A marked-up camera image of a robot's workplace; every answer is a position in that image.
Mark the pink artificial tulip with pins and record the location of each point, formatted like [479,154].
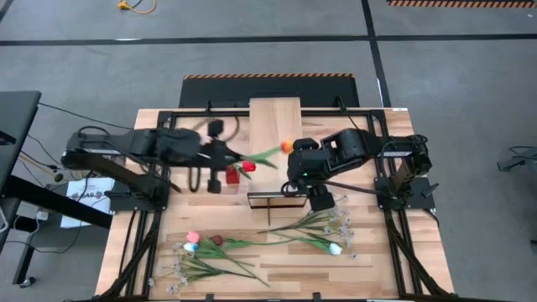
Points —
[193,237]

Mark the black floor mat hazard edge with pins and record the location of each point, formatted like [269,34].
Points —
[218,92]

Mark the orange black hazard tape strip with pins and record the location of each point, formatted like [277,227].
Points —
[461,3]

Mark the black desk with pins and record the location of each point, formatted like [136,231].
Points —
[17,126]

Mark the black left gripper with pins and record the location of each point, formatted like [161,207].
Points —
[214,157]

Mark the orange yellow artificial tulip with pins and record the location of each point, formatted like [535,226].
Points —
[287,147]

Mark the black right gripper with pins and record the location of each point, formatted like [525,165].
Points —
[304,165]

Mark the maroon artificial tulip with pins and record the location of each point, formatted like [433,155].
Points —
[216,240]

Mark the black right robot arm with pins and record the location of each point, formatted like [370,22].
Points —
[356,147]

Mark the blue white artificial tulip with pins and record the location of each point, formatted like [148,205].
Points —
[189,247]

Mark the red glass vase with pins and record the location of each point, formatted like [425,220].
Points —
[231,176]

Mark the white printed paper sheet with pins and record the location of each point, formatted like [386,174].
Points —
[84,205]

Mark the red artificial tulip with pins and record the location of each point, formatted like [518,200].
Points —
[248,166]

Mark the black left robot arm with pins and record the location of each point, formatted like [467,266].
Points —
[147,144]

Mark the wooden shelf with black frame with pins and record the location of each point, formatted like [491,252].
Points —
[272,126]

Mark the black aluminium table frame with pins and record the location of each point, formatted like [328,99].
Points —
[189,113]

